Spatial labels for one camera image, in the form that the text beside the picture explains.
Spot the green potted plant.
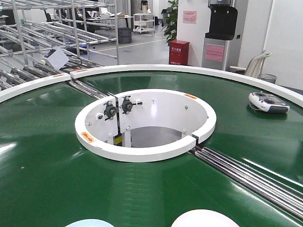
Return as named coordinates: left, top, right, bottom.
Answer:
left=164, top=0, right=178, bottom=46

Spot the white grey remote controller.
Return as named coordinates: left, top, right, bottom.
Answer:
left=249, top=92, right=290, bottom=114

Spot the white utility cart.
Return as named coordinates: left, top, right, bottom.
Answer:
left=133, top=13, right=155, bottom=34

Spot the steel conveyor rollers right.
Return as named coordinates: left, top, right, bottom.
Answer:
left=189, top=146, right=303, bottom=221

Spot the pink plate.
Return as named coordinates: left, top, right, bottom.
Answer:
left=171, top=209, right=239, bottom=227

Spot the dark plastic crate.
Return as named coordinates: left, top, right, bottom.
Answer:
left=118, top=27, right=132, bottom=44

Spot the red fire extinguisher box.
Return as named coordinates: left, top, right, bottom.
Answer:
left=169, top=40, right=190, bottom=65

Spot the metal roller rack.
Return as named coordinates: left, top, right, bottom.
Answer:
left=0, top=0, right=120, bottom=91

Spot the white outer conveyor rim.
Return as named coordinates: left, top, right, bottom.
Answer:
left=0, top=64, right=303, bottom=107

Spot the black water dispenser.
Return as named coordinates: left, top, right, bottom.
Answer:
left=202, top=0, right=238, bottom=70

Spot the white inner conveyor ring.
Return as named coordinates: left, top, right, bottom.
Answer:
left=75, top=88, right=217, bottom=163

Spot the white chair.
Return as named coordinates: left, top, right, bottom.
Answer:
left=229, top=50, right=272, bottom=79

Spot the light blue plate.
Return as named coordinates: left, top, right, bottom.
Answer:
left=66, top=218, right=113, bottom=227

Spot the white control box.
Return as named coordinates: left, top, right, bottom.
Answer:
left=43, top=47, right=69, bottom=70

